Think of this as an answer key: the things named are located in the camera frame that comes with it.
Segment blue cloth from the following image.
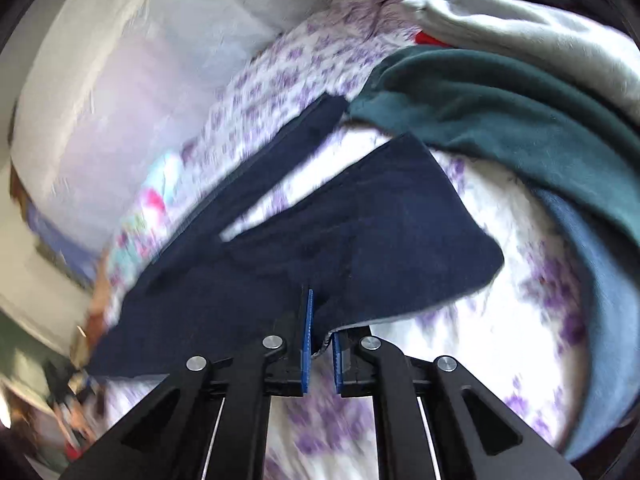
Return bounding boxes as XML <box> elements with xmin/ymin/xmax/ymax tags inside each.
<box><xmin>530</xmin><ymin>187</ymin><xmax>640</xmax><ymax>463</ymax></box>

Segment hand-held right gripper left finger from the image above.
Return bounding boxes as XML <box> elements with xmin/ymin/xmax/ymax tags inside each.
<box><xmin>60</xmin><ymin>284</ymin><xmax>315</xmax><ymax>480</ymax></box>

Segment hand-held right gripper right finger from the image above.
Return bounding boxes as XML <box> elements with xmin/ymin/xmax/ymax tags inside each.
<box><xmin>331</xmin><ymin>325</ymin><xmax>583</xmax><ymax>480</ymax></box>

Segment dark teal cloth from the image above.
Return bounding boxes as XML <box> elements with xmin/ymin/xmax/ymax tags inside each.
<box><xmin>347</xmin><ymin>45</ymin><xmax>640</xmax><ymax>248</ymax></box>

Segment red cloth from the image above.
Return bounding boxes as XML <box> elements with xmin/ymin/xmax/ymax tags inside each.
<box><xmin>414</xmin><ymin>30</ymin><xmax>453</xmax><ymax>48</ymax></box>

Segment purple floral bedsheet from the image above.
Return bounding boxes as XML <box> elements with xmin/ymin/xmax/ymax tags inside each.
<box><xmin>95</xmin><ymin>0</ymin><xmax>598</xmax><ymax>480</ymax></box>

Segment navy blue pants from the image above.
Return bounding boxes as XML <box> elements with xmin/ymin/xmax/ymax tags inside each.
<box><xmin>87</xmin><ymin>92</ymin><xmax>506</xmax><ymax>378</ymax></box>

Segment white headboard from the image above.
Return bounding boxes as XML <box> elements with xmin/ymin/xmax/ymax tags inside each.
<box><xmin>10</xmin><ymin>0</ymin><xmax>351</xmax><ymax>266</ymax></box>

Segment light grey cloth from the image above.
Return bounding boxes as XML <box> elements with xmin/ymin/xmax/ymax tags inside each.
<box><xmin>400</xmin><ymin>0</ymin><xmax>640</xmax><ymax>111</ymax></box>

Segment turquoise and pink cloth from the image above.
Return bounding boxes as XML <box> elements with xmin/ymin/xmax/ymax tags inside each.
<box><xmin>106</xmin><ymin>152</ymin><xmax>201</xmax><ymax>293</ymax></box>

